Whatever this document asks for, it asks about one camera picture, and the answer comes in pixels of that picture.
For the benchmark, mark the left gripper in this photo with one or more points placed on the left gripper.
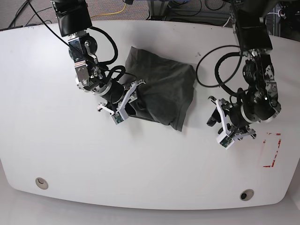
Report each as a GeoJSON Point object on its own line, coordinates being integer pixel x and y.
{"type": "Point", "coordinates": [237, 126]}

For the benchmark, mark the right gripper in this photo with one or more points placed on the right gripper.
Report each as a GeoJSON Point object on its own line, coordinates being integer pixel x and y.
{"type": "Point", "coordinates": [117, 97]}

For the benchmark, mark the dark grey t-shirt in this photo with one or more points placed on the dark grey t-shirt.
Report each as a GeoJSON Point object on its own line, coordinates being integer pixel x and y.
{"type": "Point", "coordinates": [168, 90]}

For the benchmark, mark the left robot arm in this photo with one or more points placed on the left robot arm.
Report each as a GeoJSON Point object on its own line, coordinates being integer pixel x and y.
{"type": "Point", "coordinates": [259, 102]}

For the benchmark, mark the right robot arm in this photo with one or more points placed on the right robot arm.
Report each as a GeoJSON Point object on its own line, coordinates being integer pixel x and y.
{"type": "Point", "coordinates": [93, 75]}

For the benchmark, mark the red tape rectangle marking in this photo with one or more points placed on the red tape rectangle marking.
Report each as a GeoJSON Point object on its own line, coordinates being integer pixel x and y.
{"type": "Point", "coordinates": [270, 148]}

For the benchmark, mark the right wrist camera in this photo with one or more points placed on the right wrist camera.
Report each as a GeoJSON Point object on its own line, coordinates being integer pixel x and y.
{"type": "Point", "coordinates": [119, 116]}

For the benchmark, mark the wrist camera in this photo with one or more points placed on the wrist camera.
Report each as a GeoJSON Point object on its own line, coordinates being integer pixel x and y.
{"type": "Point", "coordinates": [119, 116]}
{"type": "Point", "coordinates": [225, 140]}

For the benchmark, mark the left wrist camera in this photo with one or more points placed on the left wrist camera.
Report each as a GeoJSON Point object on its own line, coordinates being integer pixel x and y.
{"type": "Point", "coordinates": [225, 140]}

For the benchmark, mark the right table cable grommet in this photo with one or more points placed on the right table cable grommet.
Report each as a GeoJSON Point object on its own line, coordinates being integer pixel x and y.
{"type": "Point", "coordinates": [246, 195]}

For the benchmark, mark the table cable grommet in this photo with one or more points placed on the table cable grommet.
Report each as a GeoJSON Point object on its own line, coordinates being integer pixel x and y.
{"type": "Point", "coordinates": [246, 195]}
{"type": "Point", "coordinates": [41, 183]}

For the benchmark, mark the left table cable grommet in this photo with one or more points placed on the left table cable grommet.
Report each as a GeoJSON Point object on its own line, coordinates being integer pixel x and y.
{"type": "Point", "coordinates": [41, 183]}

